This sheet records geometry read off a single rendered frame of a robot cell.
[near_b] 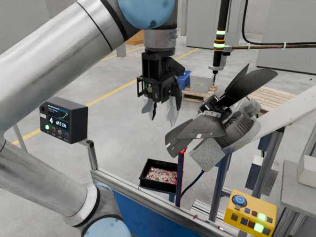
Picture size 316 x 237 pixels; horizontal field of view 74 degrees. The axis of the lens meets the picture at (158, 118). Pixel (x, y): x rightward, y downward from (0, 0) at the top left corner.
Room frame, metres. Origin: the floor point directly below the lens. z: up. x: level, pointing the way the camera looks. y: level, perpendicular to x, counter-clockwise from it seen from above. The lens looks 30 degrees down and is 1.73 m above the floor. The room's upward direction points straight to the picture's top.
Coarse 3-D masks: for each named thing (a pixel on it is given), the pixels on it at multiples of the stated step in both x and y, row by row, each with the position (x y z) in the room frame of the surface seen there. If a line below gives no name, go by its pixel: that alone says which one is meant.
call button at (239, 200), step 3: (237, 195) 0.54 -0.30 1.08; (234, 198) 0.52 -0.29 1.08; (237, 198) 0.52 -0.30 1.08; (240, 198) 0.52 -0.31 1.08; (243, 198) 0.52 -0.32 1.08; (234, 201) 0.52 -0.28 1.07; (237, 201) 0.51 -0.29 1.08; (240, 201) 0.51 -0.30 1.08; (243, 201) 0.51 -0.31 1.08; (237, 204) 0.50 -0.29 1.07; (240, 204) 0.50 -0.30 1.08; (243, 204) 0.50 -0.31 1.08
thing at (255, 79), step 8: (256, 72) 0.87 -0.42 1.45; (264, 72) 0.90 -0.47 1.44; (272, 72) 0.92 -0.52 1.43; (240, 80) 0.89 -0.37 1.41; (248, 80) 0.91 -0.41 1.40; (256, 80) 0.93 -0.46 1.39; (264, 80) 0.94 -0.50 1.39; (232, 88) 0.94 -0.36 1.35; (240, 88) 0.95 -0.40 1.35; (248, 88) 0.96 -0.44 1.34; (256, 88) 0.97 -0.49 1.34; (232, 96) 0.98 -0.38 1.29; (240, 96) 0.98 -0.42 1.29
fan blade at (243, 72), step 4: (248, 64) 1.21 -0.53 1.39; (244, 68) 1.19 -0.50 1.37; (240, 72) 1.18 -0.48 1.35; (244, 72) 1.22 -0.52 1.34; (236, 76) 1.16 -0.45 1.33; (240, 76) 1.20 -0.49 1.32; (232, 80) 1.15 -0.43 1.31; (236, 80) 1.18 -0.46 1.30; (232, 84) 1.16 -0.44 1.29; (228, 88) 1.13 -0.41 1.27
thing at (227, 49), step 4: (224, 48) 0.95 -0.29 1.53; (228, 48) 0.94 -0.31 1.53; (224, 52) 0.94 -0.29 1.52; (228, 52) 0.94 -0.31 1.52; (224, 56) 0.94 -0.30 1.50; (224, 60) 0.94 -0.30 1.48; (212, 64) 0.97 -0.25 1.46; (220, 64) 0.96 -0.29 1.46; (224, 64) 0.94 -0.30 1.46; (212, 68) 0.93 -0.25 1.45; (216, 68) 0.92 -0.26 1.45; (220, 68) 0.92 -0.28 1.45
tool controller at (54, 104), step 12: (48, 108) 0.98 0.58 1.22; (60, 108) 0.94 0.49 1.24; (72, 108) 0.92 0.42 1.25; (84, 108) 0.97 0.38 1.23; (60, 120) 0.92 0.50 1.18; (72, 120) 0.89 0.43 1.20; (84, 120) 0.95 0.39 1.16; (48, 132) 0.95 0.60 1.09; (72, 132) 0.88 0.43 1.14; (84, 132) 0.94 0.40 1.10
